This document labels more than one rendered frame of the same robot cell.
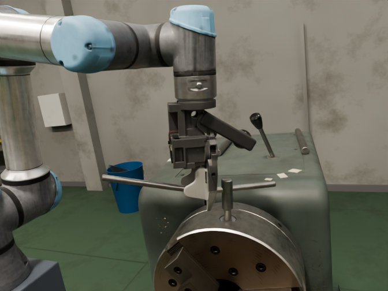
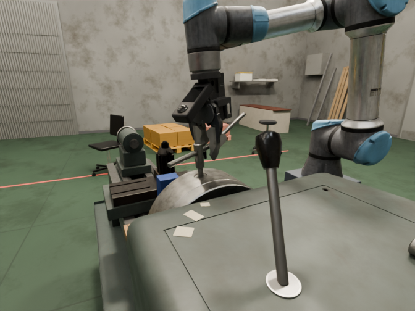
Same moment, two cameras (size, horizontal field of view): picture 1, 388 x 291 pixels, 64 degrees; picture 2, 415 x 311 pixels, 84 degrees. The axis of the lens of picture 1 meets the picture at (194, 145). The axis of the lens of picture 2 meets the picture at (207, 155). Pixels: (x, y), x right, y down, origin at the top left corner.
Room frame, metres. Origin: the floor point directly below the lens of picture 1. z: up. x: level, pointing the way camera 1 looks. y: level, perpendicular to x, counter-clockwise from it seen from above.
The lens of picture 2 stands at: (0.96, -0.43, 1.46)
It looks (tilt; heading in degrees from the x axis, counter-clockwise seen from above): 17 degrees down; 134
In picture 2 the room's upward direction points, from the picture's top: straight up
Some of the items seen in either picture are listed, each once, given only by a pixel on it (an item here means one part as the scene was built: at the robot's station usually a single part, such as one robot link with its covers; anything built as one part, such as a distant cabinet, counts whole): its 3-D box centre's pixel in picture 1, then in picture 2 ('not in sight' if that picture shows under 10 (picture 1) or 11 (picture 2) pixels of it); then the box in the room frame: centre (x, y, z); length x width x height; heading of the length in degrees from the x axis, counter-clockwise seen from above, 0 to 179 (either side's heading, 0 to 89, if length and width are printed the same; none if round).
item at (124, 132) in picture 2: not in sight; (131, 149); (-0.55, 0.35, 1.01); 0.30 x 0.20 x 0.29; 161
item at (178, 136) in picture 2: not in sight; (167, 137); (-3.55, 2.84, 0.24); 1.34 x 0.97 x 0.47; 160
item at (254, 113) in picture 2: not in sight; (262, 117); (-3.29, 6.65, 0.36); 2.06 x 0.66 x 0.73; 156
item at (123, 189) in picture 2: not in sight; (155, 186); (-0.01, 0.18, 0.95); 0.43 x 0.18 x 0.04; 71
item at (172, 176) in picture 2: not in sight; (169, 202); (0.26, 0.07, 1.00); 0.08 x 0.06 x 0.23; 71
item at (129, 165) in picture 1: (126, 185); not in sight; (3.66, 0.90, 0.29); 0.50 x 0.46 x 0.58; 66
